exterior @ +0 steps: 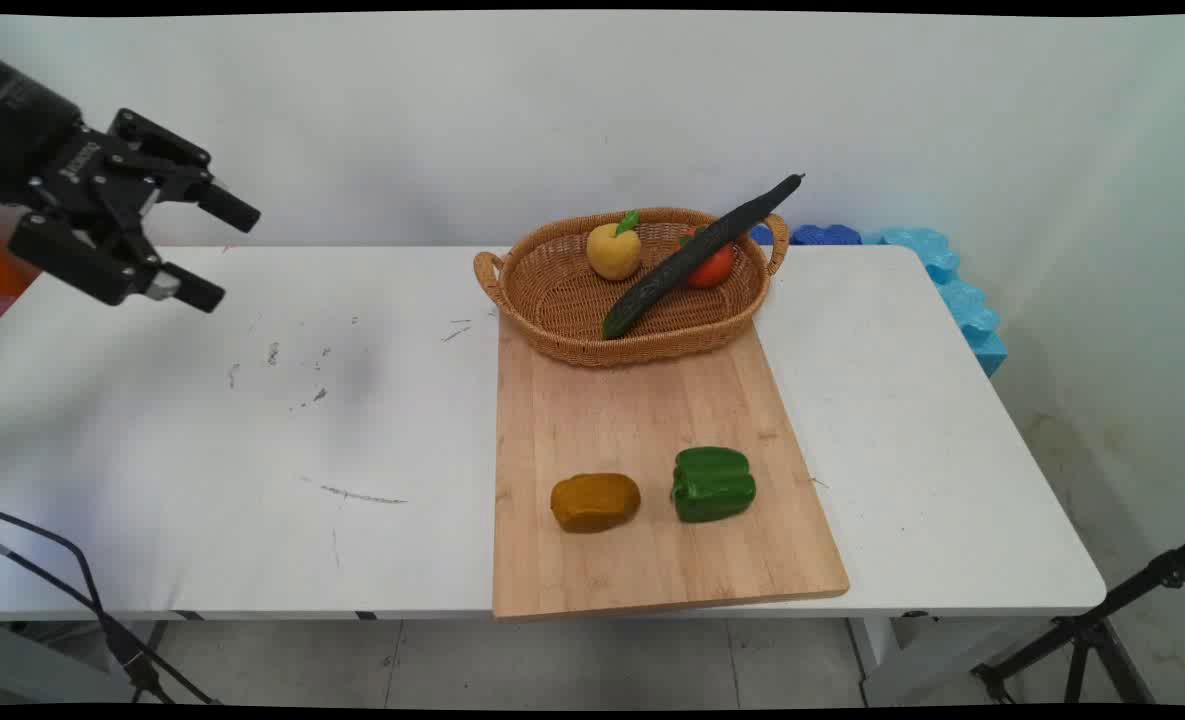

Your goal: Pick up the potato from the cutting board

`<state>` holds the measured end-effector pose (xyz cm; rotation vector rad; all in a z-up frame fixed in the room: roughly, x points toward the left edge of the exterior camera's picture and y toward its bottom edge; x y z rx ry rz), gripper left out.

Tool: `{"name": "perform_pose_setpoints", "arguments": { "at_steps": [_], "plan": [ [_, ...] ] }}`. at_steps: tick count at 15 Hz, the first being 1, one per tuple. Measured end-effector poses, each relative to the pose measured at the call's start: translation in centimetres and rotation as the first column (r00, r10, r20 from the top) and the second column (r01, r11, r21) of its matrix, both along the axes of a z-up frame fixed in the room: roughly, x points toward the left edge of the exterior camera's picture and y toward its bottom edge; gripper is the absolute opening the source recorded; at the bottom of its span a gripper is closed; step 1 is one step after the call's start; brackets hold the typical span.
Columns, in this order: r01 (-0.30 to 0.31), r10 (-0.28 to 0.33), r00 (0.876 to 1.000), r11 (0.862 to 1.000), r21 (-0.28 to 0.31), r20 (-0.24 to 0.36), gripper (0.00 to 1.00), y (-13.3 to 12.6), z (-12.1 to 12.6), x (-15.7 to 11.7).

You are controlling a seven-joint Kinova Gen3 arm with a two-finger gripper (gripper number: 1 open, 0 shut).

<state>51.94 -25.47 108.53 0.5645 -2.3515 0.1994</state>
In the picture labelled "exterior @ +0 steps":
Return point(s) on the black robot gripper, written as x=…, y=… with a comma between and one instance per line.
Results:
x=37, y=140

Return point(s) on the yellow-brown toy potato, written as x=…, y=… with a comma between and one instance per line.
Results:
x=595, y=503

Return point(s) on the orange object behind table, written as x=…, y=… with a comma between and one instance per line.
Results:
x=2, y=280

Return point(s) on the woven wicker basket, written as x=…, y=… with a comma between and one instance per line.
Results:
x=562, y=300

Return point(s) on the yellow toy pear with leaf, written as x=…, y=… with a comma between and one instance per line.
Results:
x=613, y=252

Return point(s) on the dark green toy cucumber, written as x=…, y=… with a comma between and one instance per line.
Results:
x=687, y=260

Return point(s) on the wooden cutting board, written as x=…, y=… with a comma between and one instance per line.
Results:
x=642, y=450

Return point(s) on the red toy tomato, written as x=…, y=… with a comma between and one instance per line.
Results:
x=717, y=270

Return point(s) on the green toy bell pepper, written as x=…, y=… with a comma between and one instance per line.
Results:
x=712, y=486

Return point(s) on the dark blue foam piece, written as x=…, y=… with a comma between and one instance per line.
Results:
x=822, y=235

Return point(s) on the light blue foam piece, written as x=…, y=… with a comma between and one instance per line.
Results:
x=962, y=300

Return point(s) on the white table leg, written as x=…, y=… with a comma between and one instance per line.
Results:
x=902, y=660

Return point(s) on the black tripod stand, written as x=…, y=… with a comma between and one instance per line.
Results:
x=1092, y=630

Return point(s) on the grey table frame leg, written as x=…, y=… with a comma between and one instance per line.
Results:
x=42, y=665

